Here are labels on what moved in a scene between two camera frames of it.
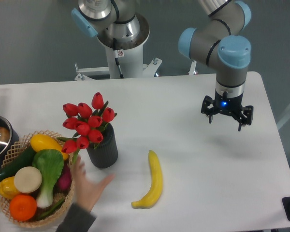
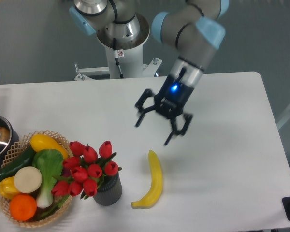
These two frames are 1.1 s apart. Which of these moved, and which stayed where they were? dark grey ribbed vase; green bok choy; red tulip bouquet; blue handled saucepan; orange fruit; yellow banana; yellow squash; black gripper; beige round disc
Moved: red tulip bouquet; black gripper; dark grey ribbed vase
Stayed: orange fruit; blue handled saucepan; green bok choy; yellow banana; yellow squash; beige round disc
